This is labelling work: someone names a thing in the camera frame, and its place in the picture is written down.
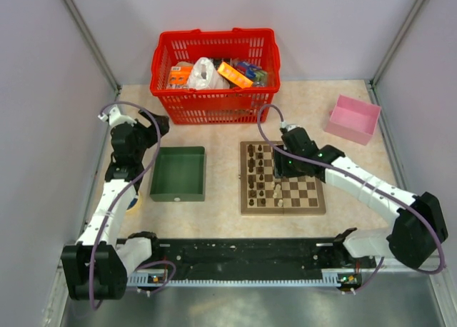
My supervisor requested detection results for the tape roll blue label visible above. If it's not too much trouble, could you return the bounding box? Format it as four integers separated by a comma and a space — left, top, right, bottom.
126, 193, 142, 215

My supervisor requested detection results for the grey slotted cable duct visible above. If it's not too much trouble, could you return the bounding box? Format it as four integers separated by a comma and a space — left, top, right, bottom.
126, 270, 362, 291

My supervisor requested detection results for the red plastic shopping basket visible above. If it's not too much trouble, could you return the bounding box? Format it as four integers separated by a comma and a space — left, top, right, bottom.
149, 28, 281, 124

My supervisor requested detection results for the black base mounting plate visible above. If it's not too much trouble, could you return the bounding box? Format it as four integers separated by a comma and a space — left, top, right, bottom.
143, 238, 376, 280

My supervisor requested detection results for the green plastic tray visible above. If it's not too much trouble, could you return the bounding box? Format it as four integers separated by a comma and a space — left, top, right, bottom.
150, 146, 206, 202

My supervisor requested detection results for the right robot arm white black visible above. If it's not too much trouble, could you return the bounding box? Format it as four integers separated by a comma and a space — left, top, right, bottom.
275, 123, 448, 271

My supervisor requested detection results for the white plastic bag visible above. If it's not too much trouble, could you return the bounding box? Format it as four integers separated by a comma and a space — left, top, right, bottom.
187, 57, 230, 90

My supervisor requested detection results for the aluminium frame rail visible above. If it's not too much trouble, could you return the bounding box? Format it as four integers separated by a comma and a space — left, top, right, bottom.
59, 243, 447, 271

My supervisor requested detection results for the orange white packet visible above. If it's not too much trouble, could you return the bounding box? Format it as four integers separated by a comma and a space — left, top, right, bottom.
167, 66, 193, 89

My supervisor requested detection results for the blue snack packet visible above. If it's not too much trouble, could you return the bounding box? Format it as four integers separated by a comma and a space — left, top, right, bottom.
235, 61, 262, 82

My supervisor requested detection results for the wooden chess board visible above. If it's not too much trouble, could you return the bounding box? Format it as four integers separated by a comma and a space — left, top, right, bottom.
239, 141, 326, 216

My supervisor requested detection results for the orange box in basket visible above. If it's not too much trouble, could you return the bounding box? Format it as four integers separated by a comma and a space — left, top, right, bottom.
217, 61, 253, 89

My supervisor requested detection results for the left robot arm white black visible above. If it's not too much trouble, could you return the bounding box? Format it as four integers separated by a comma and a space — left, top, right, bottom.
61, 107, 169, 309

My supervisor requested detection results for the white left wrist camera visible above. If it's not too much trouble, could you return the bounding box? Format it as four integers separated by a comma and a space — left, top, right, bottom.
98, 105, 137, 129

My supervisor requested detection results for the pink open box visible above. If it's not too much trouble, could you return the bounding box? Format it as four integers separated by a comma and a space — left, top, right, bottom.
324, 95, 381, 146

